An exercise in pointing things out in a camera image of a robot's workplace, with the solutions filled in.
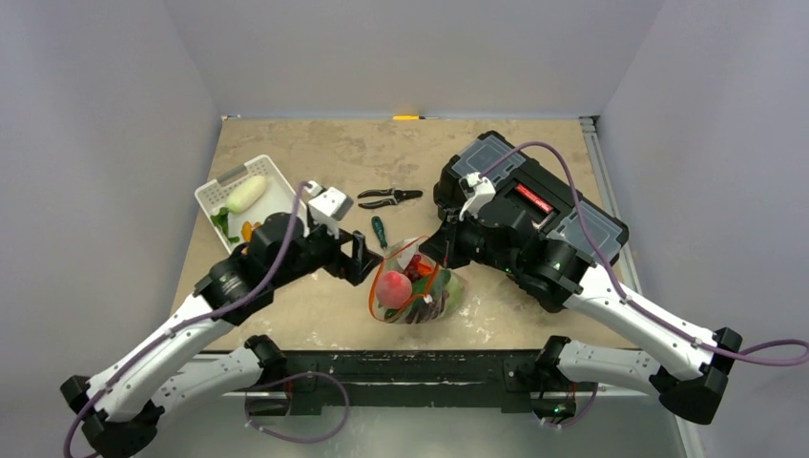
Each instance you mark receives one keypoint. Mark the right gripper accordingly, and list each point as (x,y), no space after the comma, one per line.
(455,235)

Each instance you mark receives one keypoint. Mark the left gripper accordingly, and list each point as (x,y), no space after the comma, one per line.
(352,267)

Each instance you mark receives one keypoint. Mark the toy peach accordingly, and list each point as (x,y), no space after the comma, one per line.
(393,290)

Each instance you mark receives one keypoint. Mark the clear zip top bag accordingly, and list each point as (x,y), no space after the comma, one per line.
(397,260)

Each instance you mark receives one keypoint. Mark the green toy cabbage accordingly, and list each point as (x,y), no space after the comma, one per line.
(452,290)

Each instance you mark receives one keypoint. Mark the green toy cucumber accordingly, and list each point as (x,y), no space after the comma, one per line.
(397,316)

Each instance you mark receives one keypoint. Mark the purple toy grapes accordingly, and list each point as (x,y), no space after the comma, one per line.
(424,275)

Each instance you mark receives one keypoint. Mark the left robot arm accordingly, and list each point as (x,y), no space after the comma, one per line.
(119,411)

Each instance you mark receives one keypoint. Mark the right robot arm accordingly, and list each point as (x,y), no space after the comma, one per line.
(668,361)

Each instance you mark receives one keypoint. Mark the black plastic toolbox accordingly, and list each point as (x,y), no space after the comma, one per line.
(571,231)

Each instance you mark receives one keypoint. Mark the black pliers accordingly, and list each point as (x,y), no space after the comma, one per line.
(387,197)

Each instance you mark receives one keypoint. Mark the white plastic basket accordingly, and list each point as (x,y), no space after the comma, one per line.
(278,197)

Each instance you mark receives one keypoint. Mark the orange toy pepper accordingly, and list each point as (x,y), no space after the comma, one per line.
(247,230)

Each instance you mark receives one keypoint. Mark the white toy radish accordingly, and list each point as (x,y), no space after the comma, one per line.
(246,194)

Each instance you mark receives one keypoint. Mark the green toy leaf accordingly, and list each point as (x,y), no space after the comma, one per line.
(220,221)

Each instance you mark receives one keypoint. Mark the green handled screwdriver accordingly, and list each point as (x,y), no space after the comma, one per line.
(379,231)

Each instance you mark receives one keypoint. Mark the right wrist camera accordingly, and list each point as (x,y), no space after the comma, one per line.
(479,191)

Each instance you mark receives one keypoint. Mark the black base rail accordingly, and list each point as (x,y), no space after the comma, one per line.
(512,381)

